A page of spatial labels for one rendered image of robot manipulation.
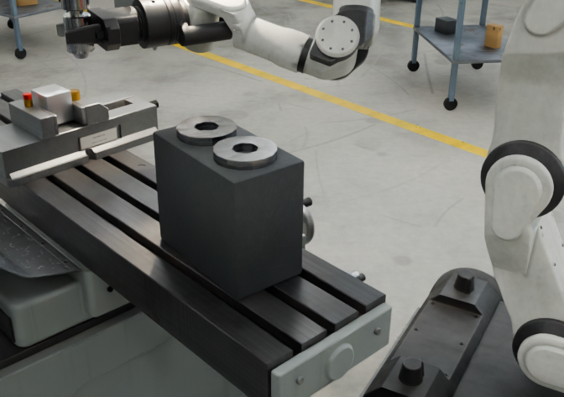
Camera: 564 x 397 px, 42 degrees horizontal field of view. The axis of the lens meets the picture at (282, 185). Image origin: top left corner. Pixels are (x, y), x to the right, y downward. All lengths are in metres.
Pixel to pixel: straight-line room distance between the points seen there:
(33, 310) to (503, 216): 0.81
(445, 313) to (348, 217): 1.61
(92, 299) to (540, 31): 0.86
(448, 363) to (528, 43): 0.67
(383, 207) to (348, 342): 2.36
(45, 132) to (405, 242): 1.96
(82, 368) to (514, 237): 0.80
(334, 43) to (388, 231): 1.94
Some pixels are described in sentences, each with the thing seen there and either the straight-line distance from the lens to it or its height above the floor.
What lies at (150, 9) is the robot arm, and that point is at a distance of 1.35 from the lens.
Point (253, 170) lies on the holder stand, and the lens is 1.00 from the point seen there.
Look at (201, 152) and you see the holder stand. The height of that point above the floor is 1.15.
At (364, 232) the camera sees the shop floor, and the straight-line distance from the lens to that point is 3.16.
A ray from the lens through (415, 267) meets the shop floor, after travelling 2.96.
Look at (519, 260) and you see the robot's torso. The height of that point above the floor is 0.86.
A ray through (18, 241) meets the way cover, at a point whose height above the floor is 0.90.
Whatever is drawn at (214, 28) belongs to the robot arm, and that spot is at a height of 1.23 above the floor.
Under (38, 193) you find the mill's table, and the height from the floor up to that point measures 0.96.
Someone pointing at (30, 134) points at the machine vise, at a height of 1.03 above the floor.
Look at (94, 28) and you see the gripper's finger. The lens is 1.32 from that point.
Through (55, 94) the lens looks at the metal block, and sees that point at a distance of 1.48.
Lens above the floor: 1.57
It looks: 27 degrees down
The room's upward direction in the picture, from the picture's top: 1 degrees clockwise
